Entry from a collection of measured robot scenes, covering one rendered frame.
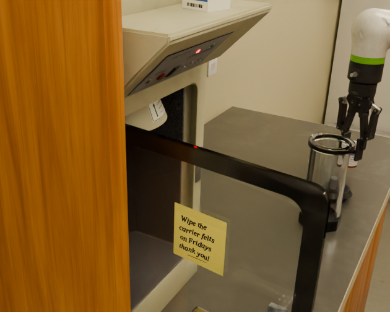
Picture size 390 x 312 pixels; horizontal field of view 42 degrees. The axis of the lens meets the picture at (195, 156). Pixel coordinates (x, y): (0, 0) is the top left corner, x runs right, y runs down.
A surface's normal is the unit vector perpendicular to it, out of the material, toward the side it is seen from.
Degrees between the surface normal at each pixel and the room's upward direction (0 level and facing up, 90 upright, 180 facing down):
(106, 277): 90
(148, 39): 90
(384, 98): 90
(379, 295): 0
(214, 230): 90
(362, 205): 0
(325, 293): 0
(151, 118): 66
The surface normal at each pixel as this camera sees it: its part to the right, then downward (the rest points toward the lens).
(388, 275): 0.03, -0.91
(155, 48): -0.48, 0.35
